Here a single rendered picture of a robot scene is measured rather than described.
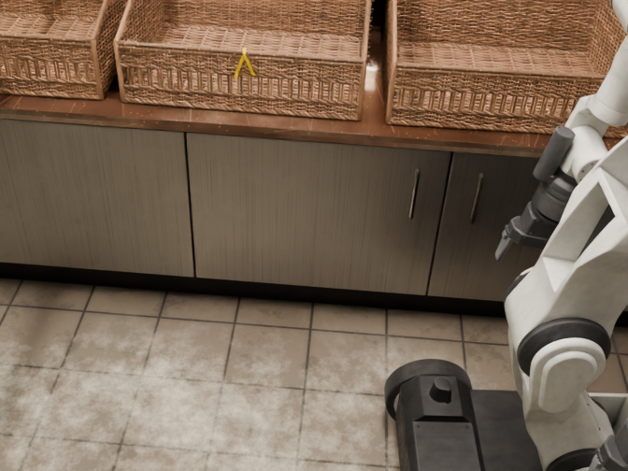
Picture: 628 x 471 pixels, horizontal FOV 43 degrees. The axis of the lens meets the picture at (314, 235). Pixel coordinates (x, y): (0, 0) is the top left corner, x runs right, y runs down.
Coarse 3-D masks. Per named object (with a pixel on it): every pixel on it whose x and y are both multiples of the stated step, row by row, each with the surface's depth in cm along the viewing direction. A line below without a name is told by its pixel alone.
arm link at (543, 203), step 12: (540, 192) 141; (528, 204) 145; (540, 204) 141; (552, 204) 139; (564, 204) 138; (528, 216) 144; (540, 216) 143; (552, 216) 140; (516, 228) 145; (528, 228) 144; (540, 228) 144; (552, 228) 144; (516, 240) 146; (528, 240) 145; (540, 240) 145
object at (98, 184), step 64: (0, 128) 184; (64, 128) 182; (128, 128) 181; (192, 128) 179; (256, 128) 178; (320, 128) 178; (384, 128) 179; (448, 128) 180; (0, 192) 195; (64, 192) 194; (128, 192) 193; (192, 192) 191; (256, 192) 190; (320, 192) 189; (384, 192) 187; (448, 192) 186; (512, 192) 185; (0, 256) 209; (64, 256) 208; (128, 256) 206; (192, 256) 205; (256, 256) 203; (320, 256) 202; (384, 256) 200; (448, 256) 199; (512, 256) 197
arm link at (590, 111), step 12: (588, 96) 132; (576, 108) 135; (588, 108) 132; (600, 108) 128; (576, 120) 136; (588, 120) 136; (600, 120) 136; (612, 120) 128; (624, 120) 128; (600, 132) 137
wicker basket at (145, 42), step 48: (144, 0) 192; (192, 0) 209; (240, 0) 208; (288, 0) 207; (336, 0) 207; (144, 48) 174; (192, 48) 173; (240, 48) 204; (288, 48) 205; (336, 48) 206; (144, 96) 182; (192, 96) 181; (240, 96) 179; (288, 96) 179; (336, 96) 187
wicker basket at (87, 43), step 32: (0, 0) 212; (32, 0) 211; (0, 32) 174; (32, 32) 206; (64, 32) 207; (96, 32) 175; (0, 64) 192; (32, 64) 193; (64, 64) 178; (96, 64) 177; (64, 96) 183; (96, 96) 182
